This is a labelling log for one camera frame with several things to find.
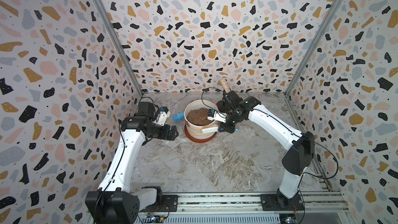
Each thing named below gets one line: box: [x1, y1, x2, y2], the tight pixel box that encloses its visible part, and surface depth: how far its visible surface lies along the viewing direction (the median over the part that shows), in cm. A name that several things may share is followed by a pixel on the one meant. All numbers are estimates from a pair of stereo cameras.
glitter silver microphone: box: [220, 78, 231, 94], surface depth 99 cm
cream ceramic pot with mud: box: [183, 99, 220, 140], surface depth 94 cm
